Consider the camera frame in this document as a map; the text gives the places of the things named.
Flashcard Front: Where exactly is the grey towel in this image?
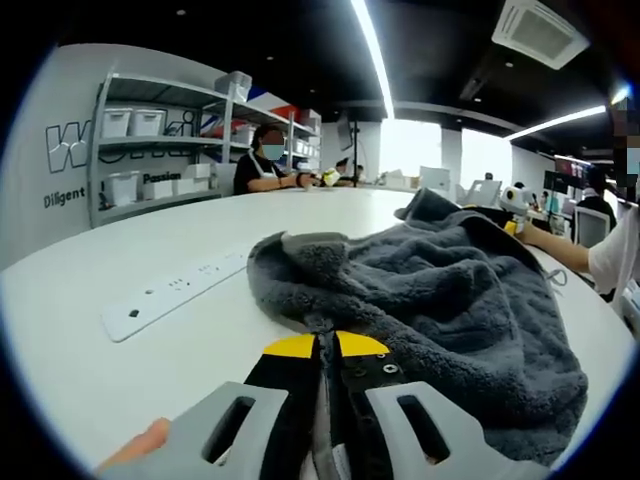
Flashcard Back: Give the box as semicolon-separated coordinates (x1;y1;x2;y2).
246;186;590;469

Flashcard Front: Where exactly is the group of white storage boxes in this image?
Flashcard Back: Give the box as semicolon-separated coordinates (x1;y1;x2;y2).
102;69;322;207

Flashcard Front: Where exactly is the black tripod stand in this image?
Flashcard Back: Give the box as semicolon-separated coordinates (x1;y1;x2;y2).
348;118;365;188

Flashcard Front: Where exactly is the person's left hand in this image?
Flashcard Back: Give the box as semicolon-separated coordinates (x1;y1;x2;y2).
94;417;172;477

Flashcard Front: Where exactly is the white power strip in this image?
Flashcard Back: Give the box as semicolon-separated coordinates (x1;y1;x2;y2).
99;248;252;344

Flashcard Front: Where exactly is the grey metal storage shelf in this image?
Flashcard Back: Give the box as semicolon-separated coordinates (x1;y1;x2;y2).
86;63;325;230

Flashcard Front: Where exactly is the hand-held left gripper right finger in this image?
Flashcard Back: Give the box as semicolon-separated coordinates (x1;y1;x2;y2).
334;329;552;480

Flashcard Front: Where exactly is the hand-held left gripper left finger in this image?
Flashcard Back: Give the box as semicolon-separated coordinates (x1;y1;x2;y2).
97;332;322;480

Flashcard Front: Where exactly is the white ceiling light strip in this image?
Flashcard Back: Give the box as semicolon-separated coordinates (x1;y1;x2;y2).
508;104;608;142
349;0;397;121

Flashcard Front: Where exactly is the ceiling air conditioner unit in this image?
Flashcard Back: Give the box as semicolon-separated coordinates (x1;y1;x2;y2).
490;0;592;71

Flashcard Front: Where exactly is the person's white shirt torso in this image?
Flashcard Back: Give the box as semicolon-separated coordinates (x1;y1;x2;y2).
587;202;640;324

